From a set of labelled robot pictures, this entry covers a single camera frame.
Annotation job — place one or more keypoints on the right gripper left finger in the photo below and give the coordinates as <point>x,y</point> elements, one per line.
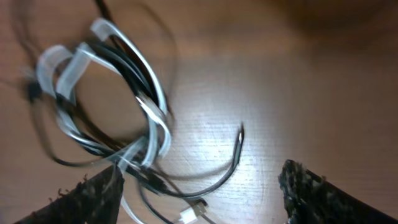
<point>95,200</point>

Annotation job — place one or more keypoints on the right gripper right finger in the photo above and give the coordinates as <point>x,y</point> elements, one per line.
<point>311,199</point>

